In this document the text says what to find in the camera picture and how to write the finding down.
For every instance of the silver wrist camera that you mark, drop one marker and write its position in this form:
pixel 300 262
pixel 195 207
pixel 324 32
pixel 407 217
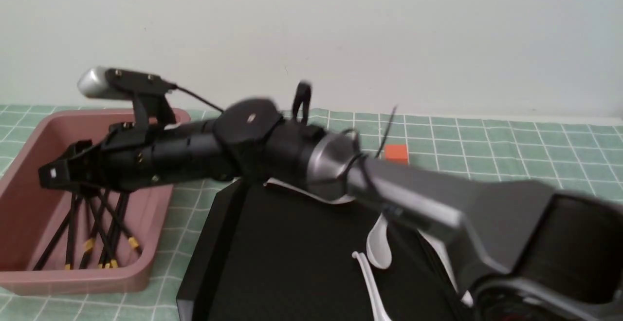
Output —
pixel 94 85

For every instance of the white spoon middle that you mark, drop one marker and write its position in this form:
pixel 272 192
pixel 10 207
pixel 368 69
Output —
pixel 378 250

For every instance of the pink plastic bin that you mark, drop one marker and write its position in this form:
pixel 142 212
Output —
pixel 30 216

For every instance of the black chopstick gold band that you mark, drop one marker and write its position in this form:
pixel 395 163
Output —
pixel 88 244

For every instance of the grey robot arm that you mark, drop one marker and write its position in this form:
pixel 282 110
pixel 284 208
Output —
pixel 520 248

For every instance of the white spoon top left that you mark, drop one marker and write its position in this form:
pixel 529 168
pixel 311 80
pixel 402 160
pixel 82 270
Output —
pixel 342 200

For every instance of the white spoon bottom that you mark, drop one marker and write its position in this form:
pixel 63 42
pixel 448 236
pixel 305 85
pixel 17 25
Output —
pixel 378 309

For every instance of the black plastic tray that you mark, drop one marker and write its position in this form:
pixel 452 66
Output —
pixel 267 253

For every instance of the green checkered tablecloth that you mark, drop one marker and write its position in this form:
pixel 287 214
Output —
pixel 581 156

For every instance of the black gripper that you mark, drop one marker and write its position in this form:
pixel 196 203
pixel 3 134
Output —
pixel 130 159

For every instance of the black chopstick crossing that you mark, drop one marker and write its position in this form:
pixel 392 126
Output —
pixel 131 238

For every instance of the orange cube block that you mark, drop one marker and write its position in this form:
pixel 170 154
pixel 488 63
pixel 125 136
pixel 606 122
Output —
pixel 397 153

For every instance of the black chopstick gold tip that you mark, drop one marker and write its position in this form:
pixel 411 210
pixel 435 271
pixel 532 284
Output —
pixel 54 240
pixel 70 247
pixel 116 230
pixel 102 222
pixel 105 252

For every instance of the white spoon right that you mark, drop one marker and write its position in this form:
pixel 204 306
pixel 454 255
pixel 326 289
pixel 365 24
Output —
pixel 441 251

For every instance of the white spoon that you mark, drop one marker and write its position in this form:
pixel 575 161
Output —
pixel 378 250
pixel 441 251
pixel 378 309
pixel 342 200

